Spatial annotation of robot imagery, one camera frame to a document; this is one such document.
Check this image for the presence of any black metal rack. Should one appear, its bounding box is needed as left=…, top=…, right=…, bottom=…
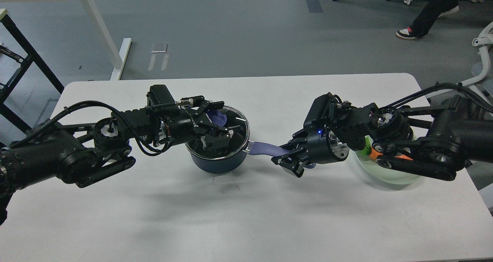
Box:
left=0, top=8, right=65, bottom=133

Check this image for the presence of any blue saucepan with handle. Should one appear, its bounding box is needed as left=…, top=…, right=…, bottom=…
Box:
left=184, top=136, right=317, bottom=175

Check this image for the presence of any clear glass bowl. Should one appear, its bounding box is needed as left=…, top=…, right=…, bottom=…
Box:
left=353, top=150, right=422, bottom=185

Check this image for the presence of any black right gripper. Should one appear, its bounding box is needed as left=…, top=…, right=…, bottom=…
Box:
left=271, top=128, right=350, bottom=178

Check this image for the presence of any white desk frame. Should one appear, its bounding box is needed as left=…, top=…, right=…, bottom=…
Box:
left=1, top=0, right=132, bottom=81

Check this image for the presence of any orange toy carrot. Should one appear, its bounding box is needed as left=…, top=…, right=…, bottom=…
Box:
left=360, top=136, right=412, bottom=161

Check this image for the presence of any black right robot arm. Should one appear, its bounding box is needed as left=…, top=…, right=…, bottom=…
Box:
left=271, top=83, right=492, bottom=181

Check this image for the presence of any white chair frame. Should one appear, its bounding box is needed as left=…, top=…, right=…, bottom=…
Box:
left=461, top=23, right=493, bottom=104

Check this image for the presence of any person in black trousers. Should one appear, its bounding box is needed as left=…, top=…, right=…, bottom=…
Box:
left=396, top=0, right=459, bottom=40

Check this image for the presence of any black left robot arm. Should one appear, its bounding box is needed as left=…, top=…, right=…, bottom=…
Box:
left=1, top=84, right=245, bottom=223

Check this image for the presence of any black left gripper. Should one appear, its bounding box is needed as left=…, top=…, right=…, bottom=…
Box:
left=164, top=96, right=242, bottom=151

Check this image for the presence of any glass pot lid blue knob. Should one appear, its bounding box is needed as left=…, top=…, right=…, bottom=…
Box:
left=196, top=106, right=250, bottom=141

